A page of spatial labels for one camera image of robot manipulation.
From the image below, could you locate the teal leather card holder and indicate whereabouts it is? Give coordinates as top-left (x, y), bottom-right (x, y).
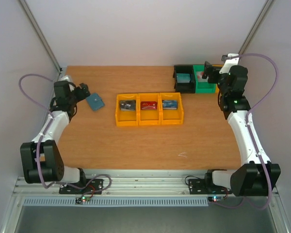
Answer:
top-left (86, 93), bottom-right (105, 111)

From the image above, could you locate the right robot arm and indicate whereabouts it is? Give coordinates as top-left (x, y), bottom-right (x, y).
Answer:
top-left (202, 61), bottom-right (281, 197)

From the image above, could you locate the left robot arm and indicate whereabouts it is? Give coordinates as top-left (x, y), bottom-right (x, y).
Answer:
top-left (20, 80), bottom-right (90, 193)

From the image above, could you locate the red spot card deck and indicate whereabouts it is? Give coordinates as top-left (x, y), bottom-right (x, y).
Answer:
top-left (196, 71), bottom-right (208, 82)

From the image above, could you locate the teal card deck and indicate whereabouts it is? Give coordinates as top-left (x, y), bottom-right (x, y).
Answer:
top-left (176, 73), bottom-right (191, 83)

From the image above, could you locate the black VIP card stack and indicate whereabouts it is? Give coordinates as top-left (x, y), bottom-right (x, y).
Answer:
top-left (119, 100), bottom-right (136, 111)

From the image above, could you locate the blue VIP card stack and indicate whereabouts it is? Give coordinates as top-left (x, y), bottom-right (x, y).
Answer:
top-left (162, 100), bottom-right (178, 110)

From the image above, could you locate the red VIP card stack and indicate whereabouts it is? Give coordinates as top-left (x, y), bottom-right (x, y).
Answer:
top-left (140, 101), bottom-right (158, 110)

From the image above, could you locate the far yellow storage bin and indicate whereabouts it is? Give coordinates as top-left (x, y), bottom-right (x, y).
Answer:
top-left (213, 65), bottom-right (223, 94)

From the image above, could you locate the green storage bin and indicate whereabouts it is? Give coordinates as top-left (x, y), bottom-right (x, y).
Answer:
top-left (193, 65), bottom-right (215, 94)

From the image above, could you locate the black storage bin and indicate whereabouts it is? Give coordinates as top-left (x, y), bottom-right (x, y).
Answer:
top-left (173, 65), bottom-right (196, 94)

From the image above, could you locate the left yellow bin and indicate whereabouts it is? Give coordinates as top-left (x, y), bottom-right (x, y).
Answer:
top-left (115, 93), bottom-right (139, 127)

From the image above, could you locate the right yellow bin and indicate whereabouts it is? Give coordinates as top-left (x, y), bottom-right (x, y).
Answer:
top-left (160, 92), bottom-right (184, 125)

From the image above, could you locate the middle yellow bin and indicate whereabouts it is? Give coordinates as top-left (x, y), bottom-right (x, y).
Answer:
top-left (138, 93), bottom-right (161, 126)

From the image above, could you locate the left small circuit board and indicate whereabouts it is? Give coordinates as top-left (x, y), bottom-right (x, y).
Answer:
top-left (75, 197), bottom-right (91, 204)

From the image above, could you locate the small circuit board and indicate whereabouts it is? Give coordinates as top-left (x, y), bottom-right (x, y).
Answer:
top-left (75, 197), bottom-right (91, 204)
top-left (208, 196), bottom-right (225, 202)

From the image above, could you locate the right small circuit board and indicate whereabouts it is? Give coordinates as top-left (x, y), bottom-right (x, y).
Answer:
top-left (208, 196), bottom-right (225, 202)

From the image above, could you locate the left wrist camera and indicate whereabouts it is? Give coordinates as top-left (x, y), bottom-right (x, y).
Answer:
top-left (58, 75), bottom-right (73, 83)

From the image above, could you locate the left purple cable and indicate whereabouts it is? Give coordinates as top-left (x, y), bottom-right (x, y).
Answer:
top-left (19, 74), bottom-right (56, 190)

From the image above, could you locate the purple cable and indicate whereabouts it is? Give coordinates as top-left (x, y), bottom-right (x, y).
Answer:
top-left (210, 53), bottom-right (280, 210)
top-left (19, 74), bottom-right (56, 190)

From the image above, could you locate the left corner aluminium post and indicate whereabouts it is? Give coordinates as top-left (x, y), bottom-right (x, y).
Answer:
top-left (18, 0), bottom-right (62, 74)

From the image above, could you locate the corner aluminium post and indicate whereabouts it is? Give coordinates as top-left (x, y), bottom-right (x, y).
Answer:
top-left (18, 0), bottom-right (62, 74)
top-left (238, 0), bottom-right (275, 55)

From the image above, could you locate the right corner aluminium post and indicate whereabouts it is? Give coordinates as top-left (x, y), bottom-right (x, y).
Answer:
top-left (238, 0), bottom-right (275, 55)

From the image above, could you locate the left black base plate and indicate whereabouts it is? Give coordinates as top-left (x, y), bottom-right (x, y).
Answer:
top-left (59, 179), bottom-right (104, 195)

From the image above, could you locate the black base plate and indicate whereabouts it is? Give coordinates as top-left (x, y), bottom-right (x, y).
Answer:
top-left (187, 179), bottom-right (226, 195)
top-left (59, 179), bottom-right (104, 195)

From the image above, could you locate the aluminium rail frame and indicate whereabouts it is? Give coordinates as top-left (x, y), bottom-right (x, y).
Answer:
top-left (2, 66), bottom-right (291, 233)

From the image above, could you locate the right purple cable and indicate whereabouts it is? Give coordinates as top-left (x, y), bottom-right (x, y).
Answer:
top-left (210, 53), bottom-right (280, 210)

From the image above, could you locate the grey slotted cable duct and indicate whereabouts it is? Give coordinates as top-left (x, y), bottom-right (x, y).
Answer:
top-left (23, 197), bottom-right (209, 207)

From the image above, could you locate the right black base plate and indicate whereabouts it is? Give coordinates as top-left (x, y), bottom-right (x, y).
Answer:
top-left (187, 179), bottom-right (226, 195)

